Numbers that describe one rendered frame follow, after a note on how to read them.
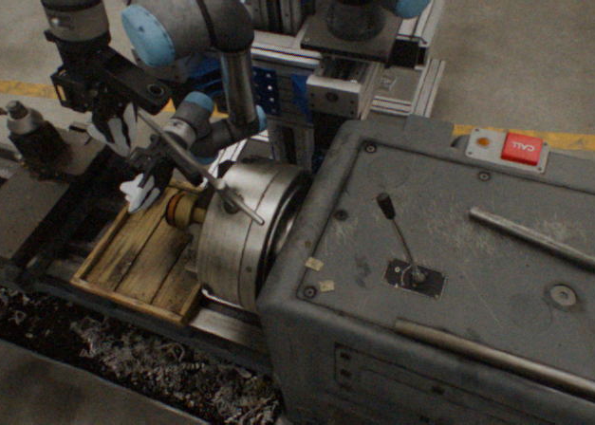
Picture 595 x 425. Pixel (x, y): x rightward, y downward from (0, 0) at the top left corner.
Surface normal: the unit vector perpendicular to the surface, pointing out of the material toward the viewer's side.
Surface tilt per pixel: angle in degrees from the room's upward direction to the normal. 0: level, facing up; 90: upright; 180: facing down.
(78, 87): 79
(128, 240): 0
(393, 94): 0
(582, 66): 0
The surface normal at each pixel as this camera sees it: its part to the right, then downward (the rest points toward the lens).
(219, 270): -0.37, 0.42
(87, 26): 0.57, 0.58
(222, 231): -0.27, -0.02
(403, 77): -0.07, -0.57
